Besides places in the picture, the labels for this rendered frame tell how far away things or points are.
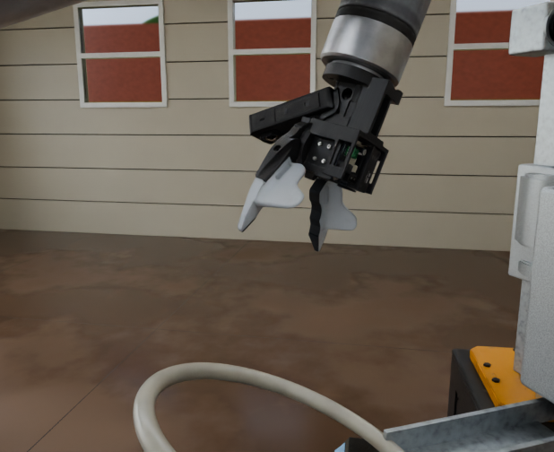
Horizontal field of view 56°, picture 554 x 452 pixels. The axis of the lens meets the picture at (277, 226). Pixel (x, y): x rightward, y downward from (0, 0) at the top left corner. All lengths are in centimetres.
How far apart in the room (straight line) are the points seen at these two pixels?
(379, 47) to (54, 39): 807
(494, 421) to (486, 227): 630
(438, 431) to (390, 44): 74
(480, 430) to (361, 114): 75
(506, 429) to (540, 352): 16
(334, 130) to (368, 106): 4
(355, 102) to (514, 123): 675
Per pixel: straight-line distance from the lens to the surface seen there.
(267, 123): 60
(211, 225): 761
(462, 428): 110
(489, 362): 225
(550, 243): 111
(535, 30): 195
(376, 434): 102
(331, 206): 61
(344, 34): 56
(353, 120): 55
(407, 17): 58
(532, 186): 193
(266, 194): 52
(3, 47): 900
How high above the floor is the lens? 171
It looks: 12 degrees down
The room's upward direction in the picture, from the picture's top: straight up
